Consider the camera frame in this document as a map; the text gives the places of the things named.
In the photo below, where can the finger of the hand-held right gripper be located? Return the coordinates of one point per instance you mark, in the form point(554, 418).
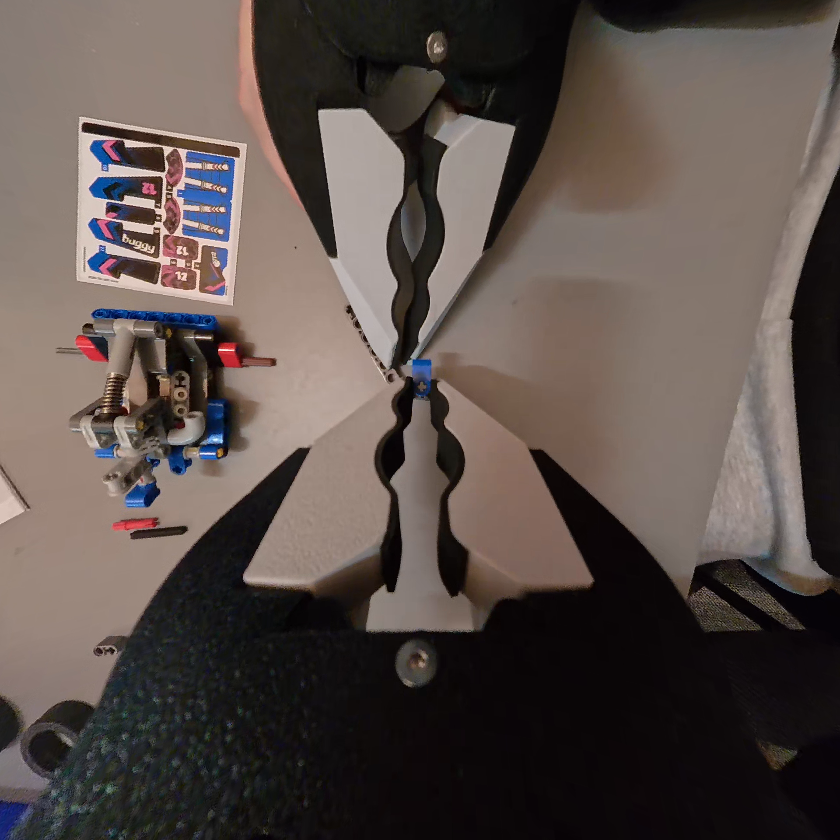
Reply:
point(358, 197)
point(476, 197)

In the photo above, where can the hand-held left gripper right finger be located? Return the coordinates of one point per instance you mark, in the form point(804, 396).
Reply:
point(518, 525)

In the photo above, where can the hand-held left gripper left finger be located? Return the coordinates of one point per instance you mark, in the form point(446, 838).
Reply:
point(315, 525)

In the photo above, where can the dark grey angled lego beam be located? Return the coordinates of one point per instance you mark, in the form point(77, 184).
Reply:
point(367, 341)

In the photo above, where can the blue lego connector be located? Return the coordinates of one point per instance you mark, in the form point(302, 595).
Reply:
point(420, 380)

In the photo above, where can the grey and blue lego chassis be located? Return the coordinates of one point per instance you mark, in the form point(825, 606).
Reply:
point(151, 394)

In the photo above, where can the black lego axle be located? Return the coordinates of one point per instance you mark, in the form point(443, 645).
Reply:
point(157, 532)

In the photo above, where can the long red lego pin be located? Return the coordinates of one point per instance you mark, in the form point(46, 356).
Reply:
point(134, 523)

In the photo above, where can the lego sticker sheet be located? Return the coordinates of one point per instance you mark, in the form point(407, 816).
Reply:
point(157, 210)

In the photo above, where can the dark grey lego connector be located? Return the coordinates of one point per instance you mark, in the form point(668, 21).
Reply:
point(108, 646)

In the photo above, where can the closed lego instruction booklet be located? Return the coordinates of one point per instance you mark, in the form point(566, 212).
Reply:
point(10, 495)

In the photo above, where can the black rubber lego tire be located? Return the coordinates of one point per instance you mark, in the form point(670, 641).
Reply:
point(6, 722)
point(56, 735)

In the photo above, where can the person's right hand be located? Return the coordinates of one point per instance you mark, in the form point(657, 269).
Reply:
point(259, 118)

